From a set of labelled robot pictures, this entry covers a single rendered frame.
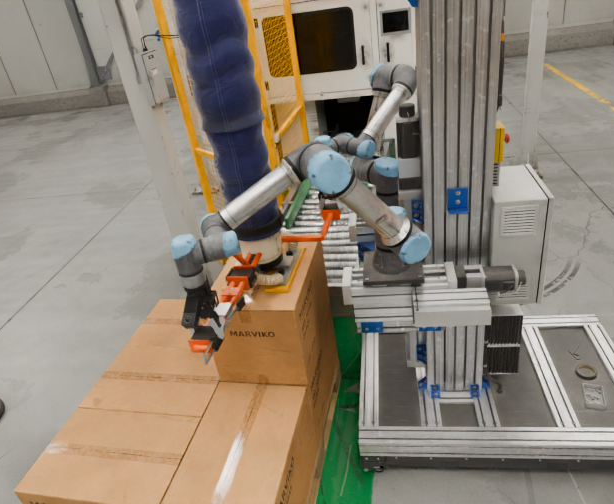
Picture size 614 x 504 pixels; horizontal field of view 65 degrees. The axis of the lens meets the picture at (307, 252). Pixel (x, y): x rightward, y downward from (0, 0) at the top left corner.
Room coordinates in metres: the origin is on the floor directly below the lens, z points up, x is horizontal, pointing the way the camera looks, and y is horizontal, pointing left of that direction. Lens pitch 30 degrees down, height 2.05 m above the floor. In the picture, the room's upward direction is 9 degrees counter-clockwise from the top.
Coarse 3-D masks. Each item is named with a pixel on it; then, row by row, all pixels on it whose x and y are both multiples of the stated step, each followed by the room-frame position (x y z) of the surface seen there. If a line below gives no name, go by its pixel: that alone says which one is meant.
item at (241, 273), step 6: (234, 270) 1.62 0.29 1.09; (240, 270) 1.61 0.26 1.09; (246, 270) 1.60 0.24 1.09; (252, 270) 1.58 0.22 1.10; (228, 276) 1.56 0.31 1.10; (234, 276) 1.56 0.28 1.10; (240, 276) 1.55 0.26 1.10; (246, 276) 1.54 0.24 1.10; (252, 276) 1.57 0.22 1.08; (228, 282) 1.56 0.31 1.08; (246, 282) 1.54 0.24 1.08; (252, 282) 1.55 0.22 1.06; (246, 288) 1.54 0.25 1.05
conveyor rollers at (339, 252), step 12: (348, 156) 4.28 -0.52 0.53; (312, 192) 3.56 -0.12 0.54; (312, 204) 3.31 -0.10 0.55; (300, 216) 3.14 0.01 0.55; (312, 216) 3.11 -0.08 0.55; (348, 216) 3.03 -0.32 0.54; (300, 228) 2.96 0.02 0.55; (312, 228) 2.93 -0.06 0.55; (336, 228) 2.88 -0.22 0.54; (324, 240) 2.73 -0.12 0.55; (336, 240) 2.71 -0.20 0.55; (348, 240) 2.68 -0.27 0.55; (324, 252) 2.62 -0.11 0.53; (336, 252) 2.60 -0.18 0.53; (348, 252) 2.58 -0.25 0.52; (336, 264) 2.43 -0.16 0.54; (348, 264) 2.41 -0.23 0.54; (336, 276) 2.33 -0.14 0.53
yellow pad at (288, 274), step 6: (282, 252) 1.93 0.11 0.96; (288, 252) 1.86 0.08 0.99; (294, 252) 1.90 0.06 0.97; (300, 252) 1.90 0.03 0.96; (294, 258) 1.85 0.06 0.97; (300, 258) 1.85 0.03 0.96; (294, 264) 1.80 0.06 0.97; (276, 270) 1.77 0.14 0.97; (282, 270) 1.72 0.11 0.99; (288, 270) 1.75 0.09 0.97; (294, 270) 1.75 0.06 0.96; (288, 276) 1.71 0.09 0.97; (294, 276) 1.73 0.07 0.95; (282, 282) 1.67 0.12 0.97; (288, 282) 1.67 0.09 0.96; (270, 288) 1.65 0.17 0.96; (276, 288) 1.64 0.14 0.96; (282, 288) 1.63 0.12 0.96; (288, 288) 1.63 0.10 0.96
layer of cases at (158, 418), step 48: (144, 336) 2.03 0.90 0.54; (96, 384) 1.73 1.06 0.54; (144, 384) 1.67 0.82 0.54; (192, 384) 1.62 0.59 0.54; (240, 384) 1.58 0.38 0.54; (96, 432) 1.44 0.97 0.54; (144, 432) 1.39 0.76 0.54; (192, 432) 1.36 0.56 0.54; (240, 432) 1.32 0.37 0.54; (288, 432) 1.28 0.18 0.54; (48, 480) 1.24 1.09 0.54; (96, 480) 1.20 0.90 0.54; (144, 480) 1.17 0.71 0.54; (192, 480) 1.14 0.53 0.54; (240, 480) 1.11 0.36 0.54; (288, 480) 1.14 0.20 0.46
